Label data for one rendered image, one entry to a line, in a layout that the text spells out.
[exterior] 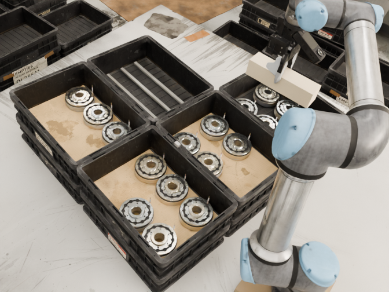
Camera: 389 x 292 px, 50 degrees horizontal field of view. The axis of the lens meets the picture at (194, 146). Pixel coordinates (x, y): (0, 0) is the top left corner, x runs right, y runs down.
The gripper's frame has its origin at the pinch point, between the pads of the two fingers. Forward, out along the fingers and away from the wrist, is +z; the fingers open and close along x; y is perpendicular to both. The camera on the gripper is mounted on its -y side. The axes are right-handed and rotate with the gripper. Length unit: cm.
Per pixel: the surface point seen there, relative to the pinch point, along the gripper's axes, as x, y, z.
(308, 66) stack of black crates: -112, 21, 70
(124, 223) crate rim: 67, 7, 16
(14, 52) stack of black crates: 20, 125, 50
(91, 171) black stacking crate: 59, 28, 20
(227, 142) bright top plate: 17.7, 5.3, 22.8
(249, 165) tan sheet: 18.7, -5.3, 25.7
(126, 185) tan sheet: 53, 20, 26
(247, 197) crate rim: 37.0, -13.8, 16.1
